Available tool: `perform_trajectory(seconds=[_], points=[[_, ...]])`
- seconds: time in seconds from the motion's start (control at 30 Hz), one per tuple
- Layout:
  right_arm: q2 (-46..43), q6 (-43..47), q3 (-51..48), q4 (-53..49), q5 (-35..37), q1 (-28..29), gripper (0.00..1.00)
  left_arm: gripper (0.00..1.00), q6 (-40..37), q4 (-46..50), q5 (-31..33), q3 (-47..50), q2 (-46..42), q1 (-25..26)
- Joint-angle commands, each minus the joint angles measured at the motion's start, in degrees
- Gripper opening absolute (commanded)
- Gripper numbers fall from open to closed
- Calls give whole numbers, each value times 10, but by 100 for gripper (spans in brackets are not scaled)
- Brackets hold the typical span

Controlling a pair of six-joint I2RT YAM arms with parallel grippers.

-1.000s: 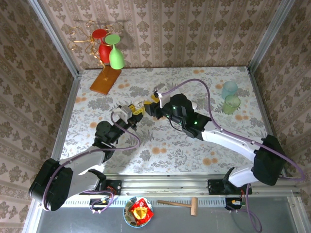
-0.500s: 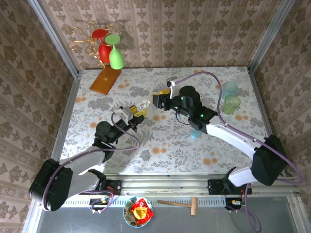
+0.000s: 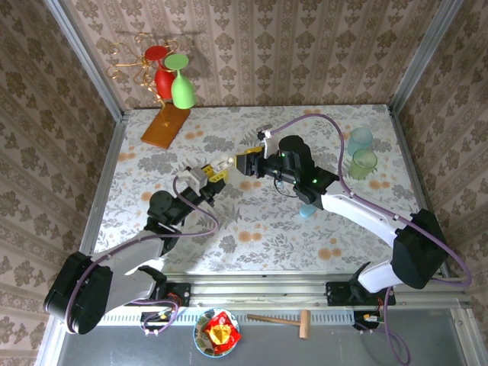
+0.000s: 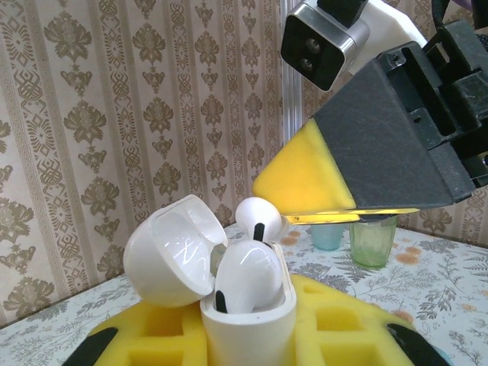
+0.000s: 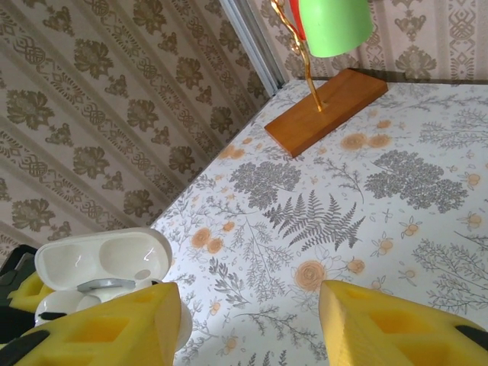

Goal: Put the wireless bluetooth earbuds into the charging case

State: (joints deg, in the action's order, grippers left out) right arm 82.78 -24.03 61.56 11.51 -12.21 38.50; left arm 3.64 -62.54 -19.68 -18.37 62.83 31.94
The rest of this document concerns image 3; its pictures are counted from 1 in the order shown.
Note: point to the left robot arm black grey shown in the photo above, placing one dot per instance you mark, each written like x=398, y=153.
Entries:
x=76, y=301

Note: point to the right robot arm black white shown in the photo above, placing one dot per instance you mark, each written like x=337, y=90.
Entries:
x=419, y=255

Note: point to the teal plastic tumbler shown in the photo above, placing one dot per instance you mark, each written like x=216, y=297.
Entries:
x=360, y=139

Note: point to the green plastic tumbler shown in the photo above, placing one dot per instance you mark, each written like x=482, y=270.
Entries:
x=364, y=164

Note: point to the green wine glass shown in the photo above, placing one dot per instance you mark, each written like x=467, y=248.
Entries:
x=183, y=93

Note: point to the red wine glass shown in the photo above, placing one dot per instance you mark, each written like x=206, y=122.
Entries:
x=162, y=82

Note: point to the black connector box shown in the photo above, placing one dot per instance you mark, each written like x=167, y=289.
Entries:
x=152, y=319
x=360, y=319

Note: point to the red yellow snack packet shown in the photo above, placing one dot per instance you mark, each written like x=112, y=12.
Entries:
x=221, y=329

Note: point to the patterned ceramic bowl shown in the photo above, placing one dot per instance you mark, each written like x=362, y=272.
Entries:
x=198, y=339

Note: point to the wooden mallet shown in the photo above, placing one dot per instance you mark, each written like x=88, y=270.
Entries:
x=304, y=324

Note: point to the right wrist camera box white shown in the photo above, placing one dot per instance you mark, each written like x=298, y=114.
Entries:
x=271, y=145

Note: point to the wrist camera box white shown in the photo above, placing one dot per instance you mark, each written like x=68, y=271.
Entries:
x=271, y=145
x=190, y=176

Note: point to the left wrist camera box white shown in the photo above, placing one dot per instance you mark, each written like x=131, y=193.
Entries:
x=190, y=176

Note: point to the aluminium side rail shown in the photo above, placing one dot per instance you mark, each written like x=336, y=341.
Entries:
x=405, y=152
x=113, y=152

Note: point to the aluminium front rail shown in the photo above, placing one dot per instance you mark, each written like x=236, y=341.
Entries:
x=259, y=289

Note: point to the aluminium frame post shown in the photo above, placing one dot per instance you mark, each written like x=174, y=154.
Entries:
x=426, y=57
x=88, y=63

